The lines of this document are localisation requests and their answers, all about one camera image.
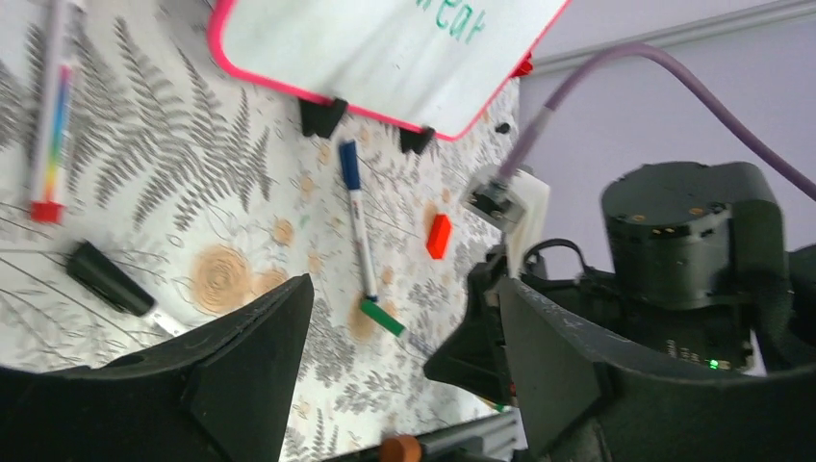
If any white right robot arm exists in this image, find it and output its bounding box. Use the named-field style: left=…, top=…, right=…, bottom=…
left=423, top=162, right=815, bottom=414

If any black capped marker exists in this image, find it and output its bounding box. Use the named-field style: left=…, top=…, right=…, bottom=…
left=65, top=241, right=189, bottom=337

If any red capped marker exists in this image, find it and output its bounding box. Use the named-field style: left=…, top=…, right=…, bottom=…
left=30, top=1, right=86, bottom=223

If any metal whiteboard stand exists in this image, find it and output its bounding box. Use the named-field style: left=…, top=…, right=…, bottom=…
left=297, top=97, right=437, bottom=155

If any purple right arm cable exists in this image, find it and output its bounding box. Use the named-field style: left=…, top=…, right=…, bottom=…
left=496, top=41, right=816, bottom=204

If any floral patterned mat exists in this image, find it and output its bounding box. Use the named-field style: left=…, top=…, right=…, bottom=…
left=1, top=1, right=519, bottom=461

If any red orange block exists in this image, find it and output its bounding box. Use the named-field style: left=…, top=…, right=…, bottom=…
left=425, top=214, right=453, bottom=260

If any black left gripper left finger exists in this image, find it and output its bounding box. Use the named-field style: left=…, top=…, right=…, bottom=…
left=1, top=274, right=315, bottom=461

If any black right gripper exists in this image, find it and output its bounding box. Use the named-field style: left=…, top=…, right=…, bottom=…
left=423, top=239, right=765, bottom=408

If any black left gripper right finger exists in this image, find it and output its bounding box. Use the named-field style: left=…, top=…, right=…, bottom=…
left=498, top=278, right=815, bottom=461

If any pink framed whiteboard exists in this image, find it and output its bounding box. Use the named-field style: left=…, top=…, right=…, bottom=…
left=207, top=0, right=567, bottom=141

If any brown small cube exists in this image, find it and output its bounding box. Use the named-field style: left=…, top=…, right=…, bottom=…
left=378, top=435, right=423, bottom=462

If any blue capped marker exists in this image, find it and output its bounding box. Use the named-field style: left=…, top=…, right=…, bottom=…
left=339, top=141, right=378, bottom=303

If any red hollow block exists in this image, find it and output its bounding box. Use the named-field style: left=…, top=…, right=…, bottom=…
left=511, top=53, right=534, bottom=78

